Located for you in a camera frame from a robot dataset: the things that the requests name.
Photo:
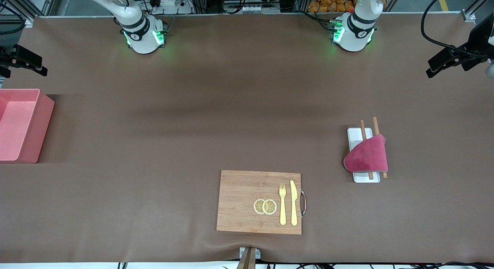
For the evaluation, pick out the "red microfibre cloth grey trim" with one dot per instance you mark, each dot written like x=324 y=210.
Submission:
x=366 y=155

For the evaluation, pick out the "white rack tray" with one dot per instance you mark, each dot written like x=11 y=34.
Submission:
x=354 y=137

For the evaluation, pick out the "white power strip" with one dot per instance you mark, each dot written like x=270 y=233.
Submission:
x=170 y=2

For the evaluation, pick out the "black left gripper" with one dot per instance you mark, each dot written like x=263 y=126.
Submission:
x=477 y=43

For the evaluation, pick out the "yellow plastic knife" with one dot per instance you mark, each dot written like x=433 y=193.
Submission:
x=294 y=199

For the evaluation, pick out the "aluminium frame profile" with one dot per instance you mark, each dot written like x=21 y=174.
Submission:
x=42 y=2
x=469 y=15

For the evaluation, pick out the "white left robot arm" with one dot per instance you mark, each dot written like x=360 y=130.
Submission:
x=355 y=33

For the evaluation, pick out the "yellow lemon slice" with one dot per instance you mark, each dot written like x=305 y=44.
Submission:
x=257 y=206
x=269 y=207

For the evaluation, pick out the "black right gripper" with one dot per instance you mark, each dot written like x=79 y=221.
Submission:
x=4 y=60

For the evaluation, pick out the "brown wooden rod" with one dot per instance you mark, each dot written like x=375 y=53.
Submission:
x=363 y=130
x=376 y=126

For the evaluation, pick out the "yellow plastic fork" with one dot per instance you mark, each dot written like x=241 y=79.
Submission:
x=283 y=211

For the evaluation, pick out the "orange snack packets pile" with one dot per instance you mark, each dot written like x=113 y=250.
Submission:
x=332 y=2

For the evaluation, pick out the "white bracket with wooden post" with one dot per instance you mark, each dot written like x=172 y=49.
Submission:
x=249 y=261

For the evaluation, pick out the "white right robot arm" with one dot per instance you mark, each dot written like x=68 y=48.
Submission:
x=142 y=33

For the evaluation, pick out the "pink plastic bin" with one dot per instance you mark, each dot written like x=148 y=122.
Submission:
x=42 y=122

